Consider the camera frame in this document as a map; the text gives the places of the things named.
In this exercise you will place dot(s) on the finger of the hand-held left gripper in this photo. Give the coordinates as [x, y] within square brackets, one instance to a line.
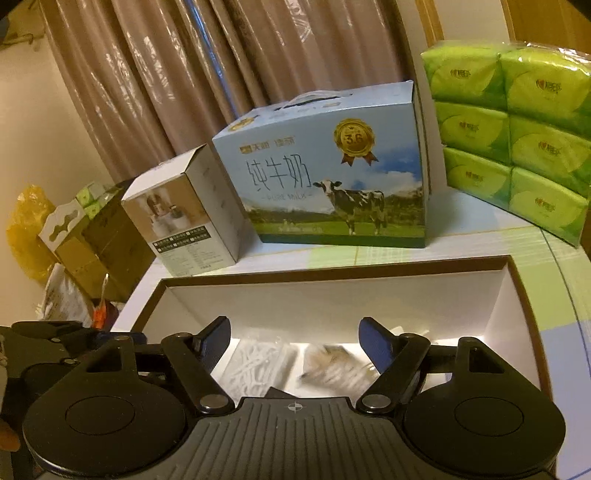
[46, 328]

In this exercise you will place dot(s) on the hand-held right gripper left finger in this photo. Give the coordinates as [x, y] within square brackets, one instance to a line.
[213, 331]

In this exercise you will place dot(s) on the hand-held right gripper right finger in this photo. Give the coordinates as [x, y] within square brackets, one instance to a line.
[375, 338]

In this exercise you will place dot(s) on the clear packet brown contents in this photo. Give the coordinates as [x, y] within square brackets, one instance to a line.
[332, 367]

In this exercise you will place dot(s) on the bag of cotton swabs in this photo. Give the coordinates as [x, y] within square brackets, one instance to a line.
[258, 364]

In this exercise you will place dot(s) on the brown storage box white inside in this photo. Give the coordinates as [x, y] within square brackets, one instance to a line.
[323, 295]

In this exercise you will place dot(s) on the black shaver box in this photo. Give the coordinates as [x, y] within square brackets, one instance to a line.
[280, 393]

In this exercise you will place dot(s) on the person's left hand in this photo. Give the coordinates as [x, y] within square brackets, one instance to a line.
[8, 434]

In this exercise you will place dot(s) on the white plastic bag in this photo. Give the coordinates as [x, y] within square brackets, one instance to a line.
[67, 295]

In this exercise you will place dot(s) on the orange tool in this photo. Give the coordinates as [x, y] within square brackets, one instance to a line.
[99, 309]

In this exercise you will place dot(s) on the yellow plastic bag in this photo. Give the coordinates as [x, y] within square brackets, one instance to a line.
[30, 230]

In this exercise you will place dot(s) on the white carton with cutout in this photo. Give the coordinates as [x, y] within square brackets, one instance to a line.
[62, 226]

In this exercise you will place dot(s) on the stack of cardboard boxes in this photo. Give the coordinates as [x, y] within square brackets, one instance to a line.
[115, 249]

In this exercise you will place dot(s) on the small beige appliance box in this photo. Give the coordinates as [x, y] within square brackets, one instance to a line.
[184, 221]

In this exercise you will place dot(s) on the small green tissue packs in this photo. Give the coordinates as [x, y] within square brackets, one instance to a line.
[90, 198]

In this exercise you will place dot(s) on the blue milk carton box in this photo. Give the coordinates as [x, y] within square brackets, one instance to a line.
[300, 184]

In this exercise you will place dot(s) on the pack of green tissue packets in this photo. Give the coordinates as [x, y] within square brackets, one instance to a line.
[521, 138]

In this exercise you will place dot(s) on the brown curtain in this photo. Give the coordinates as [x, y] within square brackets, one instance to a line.
[184, 83]

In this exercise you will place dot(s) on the wooden door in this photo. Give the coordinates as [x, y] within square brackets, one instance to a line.
[545, 18]

